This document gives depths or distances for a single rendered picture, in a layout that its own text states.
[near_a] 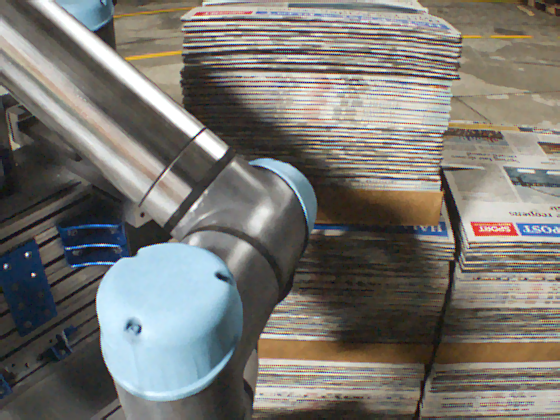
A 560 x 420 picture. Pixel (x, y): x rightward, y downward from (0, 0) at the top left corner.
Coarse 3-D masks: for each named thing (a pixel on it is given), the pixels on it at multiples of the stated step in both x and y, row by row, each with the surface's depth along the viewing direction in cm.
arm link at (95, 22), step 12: (60, 0) 85; (72, 0) 85; (84, 0) 85; (96, 0) 85; (108, 0) 87; (72, 12) 83; (84, 12) 84; (96, 12) 85; (108, 12) 87; (84, 24) 85; (96, 24) 86; (108, 24) 88; (108, 36) 89
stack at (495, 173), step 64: (448, 128) 92; (512, 128) 92; (448, 192) 76; (512, 192) 73; (320, 256) 68; (384, 256) 66; (448, 256) 66; (512, 256) 65; (320, 320) 73; (384, 320) 72; (448, 320) 72; (512, 320) 71; (320, 384) 80; (384, 384) 80; (448, 384) 78; (512, 384) 78
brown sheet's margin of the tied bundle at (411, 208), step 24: (336, 192) 60; (360, 192) 60; (384, 192) 60; (408, 192) 60; (432, 192) 60; (336, 216) 61; (360, 216) 61; (384, 216) 61; (408, 216) 61; (432, 216) 61
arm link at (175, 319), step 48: (192, 240) 34; (240, 240) 34; (144, 288) 27; (192, 288) 27; (240, 288) 31; (144, 336) 25; (192, 336) 25; (240, 336) 28; (144, 384) 26; (192, 384) 27; (240, 384) 31
